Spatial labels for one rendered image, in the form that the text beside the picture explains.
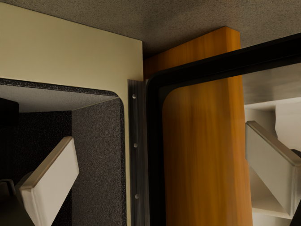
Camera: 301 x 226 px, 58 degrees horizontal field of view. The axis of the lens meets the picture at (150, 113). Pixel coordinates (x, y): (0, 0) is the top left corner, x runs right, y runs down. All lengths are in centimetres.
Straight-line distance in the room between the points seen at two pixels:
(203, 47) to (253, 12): 7
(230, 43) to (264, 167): 19
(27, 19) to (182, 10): 15
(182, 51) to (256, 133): 21
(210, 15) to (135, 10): 8
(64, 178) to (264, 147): 12
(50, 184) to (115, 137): 17
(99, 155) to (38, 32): 16
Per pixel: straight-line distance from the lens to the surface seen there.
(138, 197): 33
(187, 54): 37
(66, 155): 19
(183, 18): 31
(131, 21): 31
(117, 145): 32
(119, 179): 32
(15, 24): 29
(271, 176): 17
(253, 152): 20
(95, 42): 32
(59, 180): 18
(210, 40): 35
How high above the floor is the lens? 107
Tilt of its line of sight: 7 degrees down
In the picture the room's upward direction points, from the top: 178 degrees clockwise
